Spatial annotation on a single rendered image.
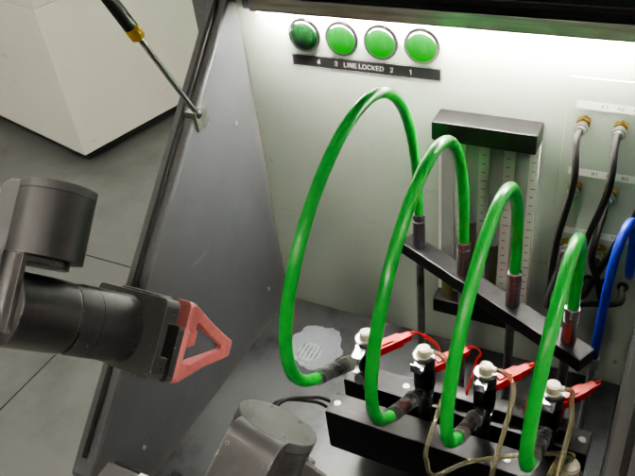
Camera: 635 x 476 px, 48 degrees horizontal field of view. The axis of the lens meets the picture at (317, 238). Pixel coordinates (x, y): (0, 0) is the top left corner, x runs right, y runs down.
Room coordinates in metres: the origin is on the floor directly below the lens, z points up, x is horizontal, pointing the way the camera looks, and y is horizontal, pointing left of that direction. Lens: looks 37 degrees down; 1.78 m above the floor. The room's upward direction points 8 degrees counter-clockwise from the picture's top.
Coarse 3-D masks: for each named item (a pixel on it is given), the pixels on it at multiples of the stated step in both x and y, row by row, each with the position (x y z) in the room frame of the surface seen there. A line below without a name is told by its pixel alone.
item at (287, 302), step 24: (384, 96) 0.74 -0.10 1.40; (408, 120) 0.80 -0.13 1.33; (336, 144) 0.64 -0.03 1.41; (408, 144) 0.82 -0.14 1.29; (312, 192) 0.59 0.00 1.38; (312, 216) 0.58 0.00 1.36; (288, 264) 0.55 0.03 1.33; (288, 288) 0.53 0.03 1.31; (288, 312) 0.52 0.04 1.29; (288, 336) 0.52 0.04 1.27; (288, 360) 0.51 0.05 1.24; (312, 384) 0.54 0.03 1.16
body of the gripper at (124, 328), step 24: (96, 288) 0.44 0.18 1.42; (120, 288) 0.47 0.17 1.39; (96, 312) 0.41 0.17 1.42; (120, 312) 0.43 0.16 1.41; (144, 312) 0.44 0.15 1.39; (168, 312) 0.42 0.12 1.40; (96, 336) 0.40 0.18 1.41; (120, 336) 0.41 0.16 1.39; (144, 336) 0.42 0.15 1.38; (120, 360) 0.41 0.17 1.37; (144, 360) 0.40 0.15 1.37
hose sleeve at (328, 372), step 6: (336, 360) 0.61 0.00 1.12; (342, 360) 0.61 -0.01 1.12; (324, 366) 0.58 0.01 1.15; (330, 366) 0.58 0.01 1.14; (336, 366) 0.59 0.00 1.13; (342, 366) 0.59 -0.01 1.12; (348, 366) 0.60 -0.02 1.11; (312, 372) 0.56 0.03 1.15; (318, 372) 0.56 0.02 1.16; (324, 372) 0.56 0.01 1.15; (330, 372) 0.57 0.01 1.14; (336, 372) 0.58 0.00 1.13; (342, 372) 0.59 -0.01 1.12; (324, 378) 0.56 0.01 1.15; (330, 378) 0.56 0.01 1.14; (318, 384) 0.55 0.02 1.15
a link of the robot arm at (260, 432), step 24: (240, 408) 0.31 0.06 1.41; (264, 408) 0.32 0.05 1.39; (240, 432) 0.28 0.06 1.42; (264, 432) 0.29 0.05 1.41; (288, 432) 0.30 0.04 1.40; (312, 432) 0.31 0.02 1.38; (216, 456) 0.28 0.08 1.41; (240, 456) 0.27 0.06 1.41; (264, 456) 0.27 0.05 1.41; (288, 456) 0.28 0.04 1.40
